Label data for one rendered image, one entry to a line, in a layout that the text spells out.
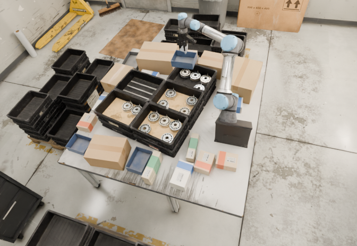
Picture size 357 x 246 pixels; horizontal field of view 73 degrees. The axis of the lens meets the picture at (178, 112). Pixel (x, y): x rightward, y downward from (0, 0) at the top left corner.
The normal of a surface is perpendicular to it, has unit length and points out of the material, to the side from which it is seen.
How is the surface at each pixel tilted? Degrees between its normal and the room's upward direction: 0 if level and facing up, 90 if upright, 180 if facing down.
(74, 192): 0
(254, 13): 75
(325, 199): 0
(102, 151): 0
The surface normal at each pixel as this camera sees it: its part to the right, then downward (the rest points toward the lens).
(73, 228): -0.09, -0.61
